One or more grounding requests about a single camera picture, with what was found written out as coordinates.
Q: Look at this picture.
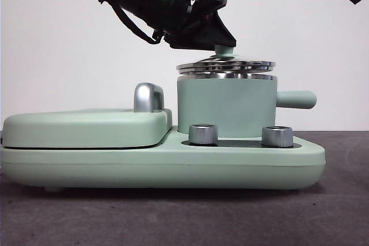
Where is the silver control knob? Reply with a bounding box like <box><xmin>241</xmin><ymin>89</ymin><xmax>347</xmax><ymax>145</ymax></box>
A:
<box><xmin>189</xmin><ymin>124</ymin><xmax>219</xmax><ymax>146</ymax></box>
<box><xmin>261</xmin><ymin>126</ymin><xmax>295</xmax><ymax>147</ymax></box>

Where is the mint green hinged griddle cover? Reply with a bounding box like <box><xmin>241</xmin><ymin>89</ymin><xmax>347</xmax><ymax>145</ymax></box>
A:
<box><xmin>2</xmin><ymin>108</ymin><xmax>174</xmax><ymax>149</ymax></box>

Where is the glass pot lid green knob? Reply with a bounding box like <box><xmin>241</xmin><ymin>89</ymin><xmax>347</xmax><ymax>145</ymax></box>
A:
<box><xmin>175</xmin><ymin>43</ymin><xmax>277</xmax><ymax>75</ymax></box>

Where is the mint green pot with handle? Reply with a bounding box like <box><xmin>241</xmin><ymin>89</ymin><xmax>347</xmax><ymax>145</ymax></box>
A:
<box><xmin>176</xmin><ymin>73</ymin><xmax>318</xmax><ymax>139</ymax></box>

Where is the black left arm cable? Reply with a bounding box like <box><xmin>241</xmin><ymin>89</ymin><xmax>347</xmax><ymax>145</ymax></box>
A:
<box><xmin>43</xmin><ymin>0</ymin><xmax>162</xmax><ymax>46</ymax></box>

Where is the mint green breakfast machine base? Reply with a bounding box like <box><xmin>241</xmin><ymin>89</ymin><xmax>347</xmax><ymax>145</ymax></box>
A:
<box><xmin>0</xmin><ymin>132</ymin><xmax>327</xmax><ymax>194</ymax></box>

